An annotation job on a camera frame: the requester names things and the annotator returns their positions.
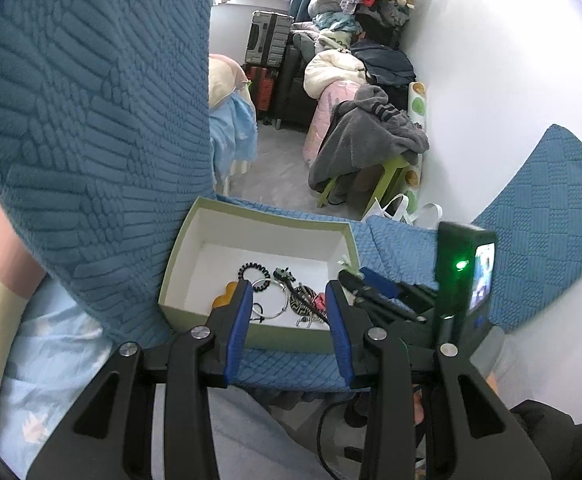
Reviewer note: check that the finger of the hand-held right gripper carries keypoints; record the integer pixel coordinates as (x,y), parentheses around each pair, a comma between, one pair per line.
(396,292)
(371,302)

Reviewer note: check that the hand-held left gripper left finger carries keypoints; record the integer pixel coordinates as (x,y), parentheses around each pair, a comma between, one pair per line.
(236,332)

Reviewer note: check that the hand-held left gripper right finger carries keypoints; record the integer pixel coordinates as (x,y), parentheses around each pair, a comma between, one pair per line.
(342,332)

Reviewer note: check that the pink flower hair accessory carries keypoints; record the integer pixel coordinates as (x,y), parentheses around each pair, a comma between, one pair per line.
(321,301)

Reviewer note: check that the black gold patterned bangle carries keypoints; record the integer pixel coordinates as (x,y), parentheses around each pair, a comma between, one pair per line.
(303,297)

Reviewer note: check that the silver metal bangle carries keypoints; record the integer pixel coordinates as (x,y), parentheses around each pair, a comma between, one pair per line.
(285,300)

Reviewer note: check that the green cardboard box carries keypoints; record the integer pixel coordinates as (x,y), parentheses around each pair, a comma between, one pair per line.
(191,240)

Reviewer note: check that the orange heart-shaped accessory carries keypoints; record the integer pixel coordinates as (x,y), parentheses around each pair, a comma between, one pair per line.
(221,297)

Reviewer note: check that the black hair clip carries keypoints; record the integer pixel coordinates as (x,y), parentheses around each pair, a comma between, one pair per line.
(283,276)

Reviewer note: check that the person's grey trouser leg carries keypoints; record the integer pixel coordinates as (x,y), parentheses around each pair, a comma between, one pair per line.
(261,440)

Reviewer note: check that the green stool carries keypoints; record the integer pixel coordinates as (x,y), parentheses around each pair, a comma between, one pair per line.
(388,175)

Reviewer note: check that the grey fleece blanket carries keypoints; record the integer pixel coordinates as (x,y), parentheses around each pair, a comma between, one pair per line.
(356,135)

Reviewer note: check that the light blue floral sheet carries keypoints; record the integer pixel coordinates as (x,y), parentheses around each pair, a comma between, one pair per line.
(61,360)

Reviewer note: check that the polka dot paper roll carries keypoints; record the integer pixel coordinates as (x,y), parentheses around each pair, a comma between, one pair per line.
(417,105)

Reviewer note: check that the pink quilt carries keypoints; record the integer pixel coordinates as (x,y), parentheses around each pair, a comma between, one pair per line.
(326,115)

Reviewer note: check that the light blue bed sheet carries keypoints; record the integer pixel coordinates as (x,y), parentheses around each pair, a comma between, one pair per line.
(236,130)

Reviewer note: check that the dark clothes pile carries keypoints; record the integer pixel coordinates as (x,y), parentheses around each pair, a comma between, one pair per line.
(386,67)

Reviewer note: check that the black suitcase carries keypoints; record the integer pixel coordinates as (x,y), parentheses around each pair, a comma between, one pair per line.
(291,90)

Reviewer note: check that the cream bedding pile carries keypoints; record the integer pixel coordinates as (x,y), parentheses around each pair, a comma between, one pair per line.
(333,72)

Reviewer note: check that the red suitcase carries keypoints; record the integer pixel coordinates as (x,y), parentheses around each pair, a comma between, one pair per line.
(260,90)

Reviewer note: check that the pale pink cushion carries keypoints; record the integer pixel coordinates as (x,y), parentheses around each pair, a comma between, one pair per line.
(1,270)

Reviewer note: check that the cream pillow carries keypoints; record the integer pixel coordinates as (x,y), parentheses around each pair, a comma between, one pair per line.
(223,80)

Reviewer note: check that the blue textured blanket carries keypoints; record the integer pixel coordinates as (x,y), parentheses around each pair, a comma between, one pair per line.
(96,110)

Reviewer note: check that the silver suitcase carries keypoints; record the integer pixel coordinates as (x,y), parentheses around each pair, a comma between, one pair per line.
(268,37)

